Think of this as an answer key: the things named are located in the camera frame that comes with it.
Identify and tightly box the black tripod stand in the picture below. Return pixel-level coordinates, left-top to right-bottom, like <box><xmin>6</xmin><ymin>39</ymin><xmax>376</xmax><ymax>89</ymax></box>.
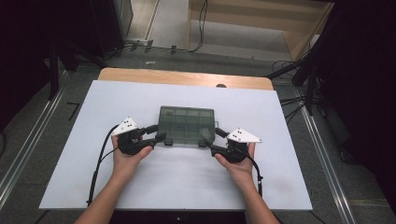
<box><xmin>265</xmin><ymin>46</ymin><xmax>321</xmax><ymax>116</ymax></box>

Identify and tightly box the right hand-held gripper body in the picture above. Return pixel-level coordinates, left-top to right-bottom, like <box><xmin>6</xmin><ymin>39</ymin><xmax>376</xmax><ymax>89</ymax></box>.
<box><xmin>210</xmin><ymin>127</ymin><xmax>262</xmax><ymax>164</ymax></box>

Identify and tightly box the aluminium floor rail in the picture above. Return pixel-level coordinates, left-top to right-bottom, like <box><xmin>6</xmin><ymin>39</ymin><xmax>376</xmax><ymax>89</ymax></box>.
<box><xmin>0</xmin><ymin>71</ymin><xmax>68</xmax><ymax>209</ymax></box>
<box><xmin>293</xmin><ymin>88</ymin><xmax>358</xmax><ymax>224</ymax></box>

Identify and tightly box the person's left hand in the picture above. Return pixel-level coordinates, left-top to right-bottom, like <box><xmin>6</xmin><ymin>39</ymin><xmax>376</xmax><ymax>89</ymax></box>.
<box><xmin>110</xmin><ymin>134</ymin><xmax>155</xmax><ymax>185</ymax></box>

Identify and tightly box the bundle of black floor cables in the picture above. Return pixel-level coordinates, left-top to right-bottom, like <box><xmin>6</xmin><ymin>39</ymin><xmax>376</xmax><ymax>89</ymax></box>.
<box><xmin>279</xmin><ymin>95</ymin><xmax>307</xmax><ymax>126</ymax></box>

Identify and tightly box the black metal stand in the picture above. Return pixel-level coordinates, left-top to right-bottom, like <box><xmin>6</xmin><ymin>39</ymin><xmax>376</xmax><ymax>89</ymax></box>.
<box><xmin>46</xmin><ymin>40</ymin><xmax>110</xmax><ymax>101</ymax></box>

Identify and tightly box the power strip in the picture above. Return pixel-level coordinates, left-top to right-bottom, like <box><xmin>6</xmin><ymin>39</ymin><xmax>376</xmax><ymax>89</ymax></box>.
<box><xmin>125</xmin><ymin>37</ymin><xmax>151</xmax><ymax>48</ymax></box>

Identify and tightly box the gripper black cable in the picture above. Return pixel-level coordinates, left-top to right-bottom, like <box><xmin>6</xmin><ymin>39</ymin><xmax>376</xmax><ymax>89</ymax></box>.
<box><xmin>86</xmin><ymin>124</ymin><xmax>120</xmax><ymax>207</ymax></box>
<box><xmin>246</xmin><ymin>152</ymin><xmax>264</xmax><ymax>198</ymax></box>

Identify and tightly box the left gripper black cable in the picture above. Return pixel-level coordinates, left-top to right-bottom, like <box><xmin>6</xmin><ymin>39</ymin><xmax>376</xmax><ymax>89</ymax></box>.
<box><xmin>86</xmin><ymin>124</ymin><xmax>120</xmax><ymax>207</ymax></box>

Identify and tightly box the wooden shelf unit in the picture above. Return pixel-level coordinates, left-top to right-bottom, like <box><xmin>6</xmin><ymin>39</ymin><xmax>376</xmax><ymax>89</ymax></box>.
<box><xmin>186</xmin><ymin>0</ymin><xmax>334</xmax><ymax>63</ymax></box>

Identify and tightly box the black cabinet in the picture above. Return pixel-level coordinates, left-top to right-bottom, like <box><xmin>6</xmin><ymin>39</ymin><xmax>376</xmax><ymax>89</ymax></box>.
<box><xmin>90</xmin><ymin>0</ymin><xmax>134</xmax><ymax>59</ymax></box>

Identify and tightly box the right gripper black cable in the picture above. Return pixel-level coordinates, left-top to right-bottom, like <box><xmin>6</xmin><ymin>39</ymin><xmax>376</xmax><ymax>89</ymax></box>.
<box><xmin>246</xmin><ymin>152</ymin><xmax>264</xmax><ymax>198</ymax></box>

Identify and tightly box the white board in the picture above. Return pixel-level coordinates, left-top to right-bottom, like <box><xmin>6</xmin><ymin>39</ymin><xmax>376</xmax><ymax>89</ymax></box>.
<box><xmin>38</xmin><ymin>79</ymin><xmax>314</xmax><ymax>212</ymax></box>

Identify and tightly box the person's right hand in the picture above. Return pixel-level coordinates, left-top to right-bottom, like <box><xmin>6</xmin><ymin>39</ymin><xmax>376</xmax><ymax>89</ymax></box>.
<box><xmin>214</xmin><ymin>143</ymin><xmax>257</xmax><ymax>189</ymax></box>

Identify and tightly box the dark curtain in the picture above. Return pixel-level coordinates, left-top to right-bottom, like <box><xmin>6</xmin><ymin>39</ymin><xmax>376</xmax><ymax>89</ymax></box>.
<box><xmin>311</xmin><ymin>0</ymin><xmax>396</xmax><ymax>216</ymax></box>

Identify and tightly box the black hanging cable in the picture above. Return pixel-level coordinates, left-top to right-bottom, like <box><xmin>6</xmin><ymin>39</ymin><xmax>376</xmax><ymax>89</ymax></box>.
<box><xmin>174</xmin><ymin>0</ymin><xmax>209</xmax><ymax>54</ymax></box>

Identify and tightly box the wooden table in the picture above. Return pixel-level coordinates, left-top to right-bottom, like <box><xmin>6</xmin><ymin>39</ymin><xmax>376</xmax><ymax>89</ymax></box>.
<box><xmin>97</xmin><ymin>67</ymin><xmax>275</xmax><ymax>91</ymax></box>

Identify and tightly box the smoky plastic compartment box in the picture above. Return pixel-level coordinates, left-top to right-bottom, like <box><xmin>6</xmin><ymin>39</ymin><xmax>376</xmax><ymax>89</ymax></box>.
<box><xmin>156</xmin><ymin>105</ymin><xmax>219</xmax><ymax>147</ymax></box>

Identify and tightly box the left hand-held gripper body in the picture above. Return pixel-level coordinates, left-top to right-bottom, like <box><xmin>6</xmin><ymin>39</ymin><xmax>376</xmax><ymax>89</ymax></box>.
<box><xmin>111</xmin><ymin>117</ymin><xmax>157</xmax><ymax>156</ymax></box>

